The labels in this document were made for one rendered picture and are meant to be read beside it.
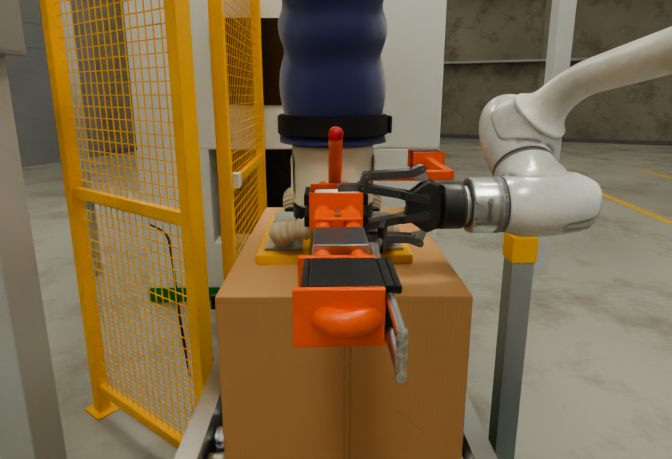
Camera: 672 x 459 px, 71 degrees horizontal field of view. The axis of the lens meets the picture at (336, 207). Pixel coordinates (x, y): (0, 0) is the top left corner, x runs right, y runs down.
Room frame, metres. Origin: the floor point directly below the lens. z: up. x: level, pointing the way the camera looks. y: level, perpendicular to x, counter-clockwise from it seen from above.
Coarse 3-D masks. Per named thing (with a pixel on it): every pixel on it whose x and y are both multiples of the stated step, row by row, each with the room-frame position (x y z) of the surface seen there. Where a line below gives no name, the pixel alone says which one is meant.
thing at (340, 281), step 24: (312, 264) 0.40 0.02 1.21; (336, 264) 0.40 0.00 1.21; (360, 264) 0.40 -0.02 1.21; (312, 288) 0.35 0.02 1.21; (336, 288) 0.35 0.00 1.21; (360, 288) 0.35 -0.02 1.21; (384, 288) 0.35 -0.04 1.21; (312, 312) 0.34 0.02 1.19; (384, 312) 0.35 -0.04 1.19; (312, 336) 0.34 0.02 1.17; (384, 336) 0.35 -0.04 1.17
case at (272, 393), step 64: (256, 320) 0.67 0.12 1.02; (448, 320) 0.68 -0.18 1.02; (256, 384) 0.67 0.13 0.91; (320, 384) 0.67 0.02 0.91; (384, 384) 0.68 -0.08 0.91; (448, 384) 0.68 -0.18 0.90; (256, 448) 0.67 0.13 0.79; (320, 448) 0.67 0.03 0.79; (384, 448) 0.68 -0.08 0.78; (448, 448) 0.68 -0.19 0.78
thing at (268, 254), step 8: (288, 208) 1.05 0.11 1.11; (272, 216) 1.10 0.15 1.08; (264, 240) 0.90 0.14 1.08; (304, 240) 0.90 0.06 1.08; (264, 248) 0.85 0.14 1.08; (272, 248) 0.84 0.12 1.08; (280, 248) 0.84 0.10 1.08; (288, 248) 0.84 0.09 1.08; (296, 248) 0.84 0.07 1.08; (304, 248) 0.85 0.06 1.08; (256, 256) 0.81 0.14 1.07; (264, 256) 0.81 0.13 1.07; (272, 256) 0.81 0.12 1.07; (280, 256) 0.81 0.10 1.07; (288, 256) 0.82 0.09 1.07; (296, 256) 0.82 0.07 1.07; (264, 264) 0.81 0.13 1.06; (272, 264) 0.81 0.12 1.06; (280, 264) 0.82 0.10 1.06
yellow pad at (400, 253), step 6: (378, 210) 1.05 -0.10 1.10; (390, 246) 0.85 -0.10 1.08; (396, 246) 0.85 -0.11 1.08; (402, 246) 0.85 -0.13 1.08; (384, 252) 0.83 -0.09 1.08; (390, 252) 0.83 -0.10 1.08; (396, 252) 0.83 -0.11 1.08; (402, 252) 0.83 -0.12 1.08; (408, 252) 0.83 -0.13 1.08; (384, 258) 0.82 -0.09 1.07; (396, 258) 0.82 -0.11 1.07; (402, 258) 0.82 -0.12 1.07; (408, 258) 0.82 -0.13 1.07
